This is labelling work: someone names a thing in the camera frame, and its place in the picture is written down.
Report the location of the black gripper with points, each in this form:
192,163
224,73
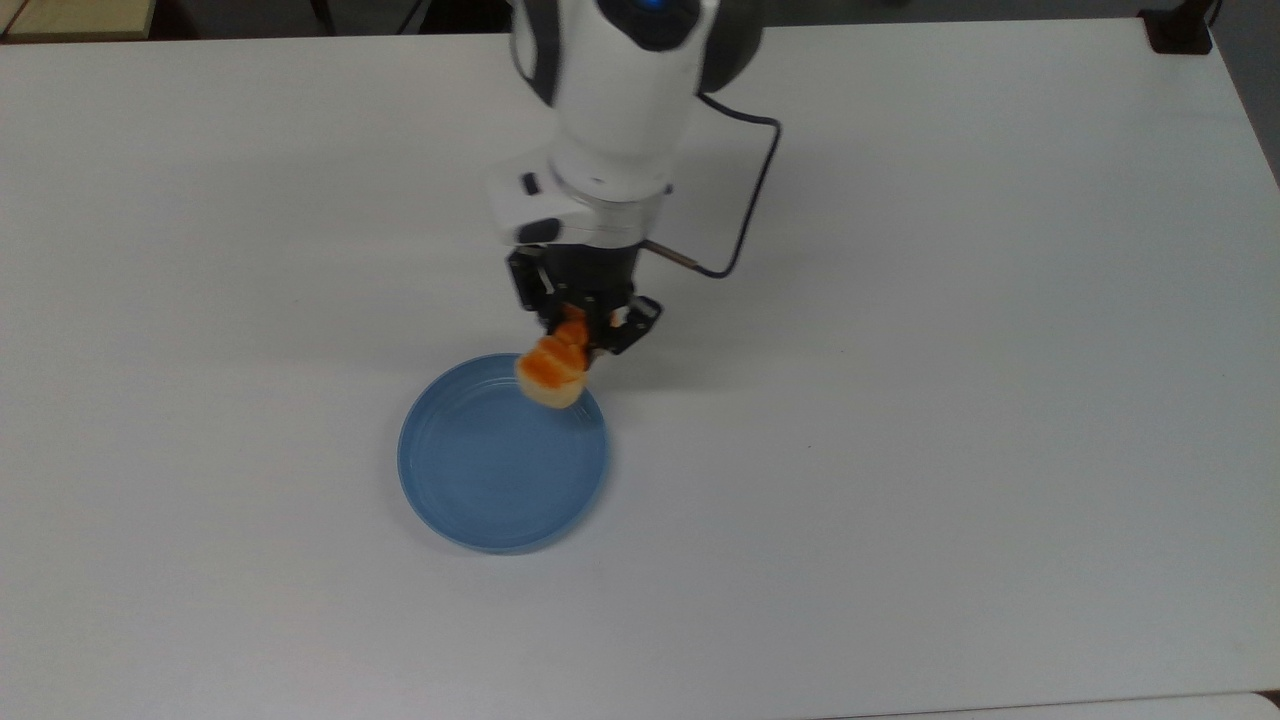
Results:
595,270

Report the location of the orange glazed bread loaf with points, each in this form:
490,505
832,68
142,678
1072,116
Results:
553,372

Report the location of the blue round plate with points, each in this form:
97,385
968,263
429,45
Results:
500,470

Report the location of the light wooden furniture top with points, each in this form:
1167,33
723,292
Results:
80,17

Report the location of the dark corner clamp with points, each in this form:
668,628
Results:
1180,28

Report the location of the white adjacent table edge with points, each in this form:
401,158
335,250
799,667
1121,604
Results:
1100,708

